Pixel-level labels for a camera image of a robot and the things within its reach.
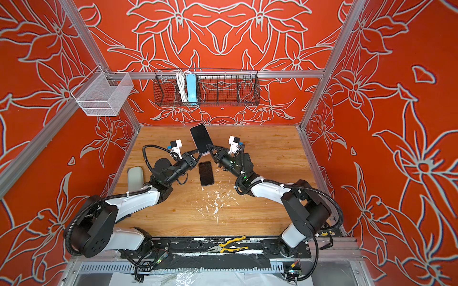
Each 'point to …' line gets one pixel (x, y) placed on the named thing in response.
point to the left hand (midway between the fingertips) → (204, 149)
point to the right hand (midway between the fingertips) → (205, 144)
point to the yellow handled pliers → (219, 248)
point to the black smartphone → (206, 174)
